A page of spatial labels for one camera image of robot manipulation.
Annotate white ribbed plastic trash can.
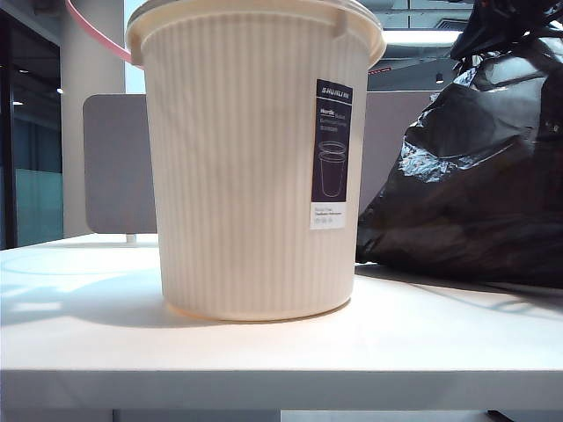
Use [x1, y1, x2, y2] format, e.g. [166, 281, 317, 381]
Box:
[125, 0, 387, 324]

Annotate black garbage bag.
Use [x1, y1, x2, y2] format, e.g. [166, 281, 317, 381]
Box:
[355, 0, 563, 289]

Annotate pink ring lid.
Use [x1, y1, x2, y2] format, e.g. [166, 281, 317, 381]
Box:
[64, 0, 145, 68]

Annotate brown desk partition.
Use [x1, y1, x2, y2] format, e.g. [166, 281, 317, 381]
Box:
[358, 90, 445, 216]

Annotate grey rounded desk divider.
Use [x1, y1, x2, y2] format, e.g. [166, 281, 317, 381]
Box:
[82, 93, 158, 244]

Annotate long white ceiling light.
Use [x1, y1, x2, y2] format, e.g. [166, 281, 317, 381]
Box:
[382, 29, 467, 45]

